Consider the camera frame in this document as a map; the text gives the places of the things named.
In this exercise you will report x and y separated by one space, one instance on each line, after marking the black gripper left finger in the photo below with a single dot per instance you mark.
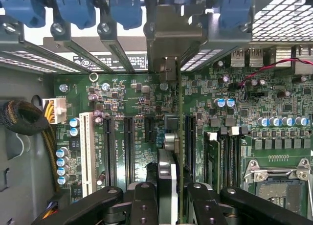
144 205

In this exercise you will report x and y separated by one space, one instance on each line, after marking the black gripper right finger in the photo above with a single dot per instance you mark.
205 208

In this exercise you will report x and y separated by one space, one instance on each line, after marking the black RAM slot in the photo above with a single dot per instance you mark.
225 161
239 161
232 161

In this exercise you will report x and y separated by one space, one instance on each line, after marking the CPU socket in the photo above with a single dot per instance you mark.
276 193

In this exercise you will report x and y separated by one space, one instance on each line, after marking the white PCI slot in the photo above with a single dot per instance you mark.
86 156

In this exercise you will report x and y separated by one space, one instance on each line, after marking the short black expansion slot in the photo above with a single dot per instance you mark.
149 129

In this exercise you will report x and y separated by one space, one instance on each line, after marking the green motherboard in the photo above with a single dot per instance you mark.
137 97

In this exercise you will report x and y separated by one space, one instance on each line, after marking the white power connector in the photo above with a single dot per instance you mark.
58 110

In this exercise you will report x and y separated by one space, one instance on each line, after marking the dark grey PC case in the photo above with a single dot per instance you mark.
14 161

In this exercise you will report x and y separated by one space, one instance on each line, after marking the black regulatory label sticker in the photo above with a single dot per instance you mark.
110 62

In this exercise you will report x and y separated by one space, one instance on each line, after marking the silver USB port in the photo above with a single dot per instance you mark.
255 58
237 58

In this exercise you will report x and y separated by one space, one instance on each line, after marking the metal slot cover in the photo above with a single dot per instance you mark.
212 39
29 56
80 52
117 51

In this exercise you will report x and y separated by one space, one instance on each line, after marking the silver port housing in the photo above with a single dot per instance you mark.
304 63
283 54

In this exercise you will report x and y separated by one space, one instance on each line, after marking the blue card retention clip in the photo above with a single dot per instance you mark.
234 7
126 9
75 7
22 5

